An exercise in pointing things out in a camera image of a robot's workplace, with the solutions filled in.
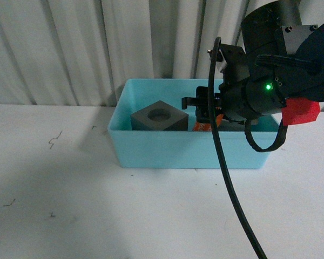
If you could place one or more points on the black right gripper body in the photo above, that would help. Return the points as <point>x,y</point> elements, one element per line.
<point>248,91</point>

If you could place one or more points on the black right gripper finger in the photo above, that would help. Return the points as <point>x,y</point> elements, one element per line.
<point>200,102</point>

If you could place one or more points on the orange cylinder part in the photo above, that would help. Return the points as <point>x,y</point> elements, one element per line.
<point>206,127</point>

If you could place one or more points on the gray cube with round hole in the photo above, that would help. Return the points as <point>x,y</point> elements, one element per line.
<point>159,116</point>

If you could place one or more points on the red block on arm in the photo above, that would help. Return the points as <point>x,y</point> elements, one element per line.
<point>300,111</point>

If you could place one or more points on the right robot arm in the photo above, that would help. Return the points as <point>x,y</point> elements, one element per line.
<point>280,69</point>

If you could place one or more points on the white curtain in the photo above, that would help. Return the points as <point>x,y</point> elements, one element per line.
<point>81,53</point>

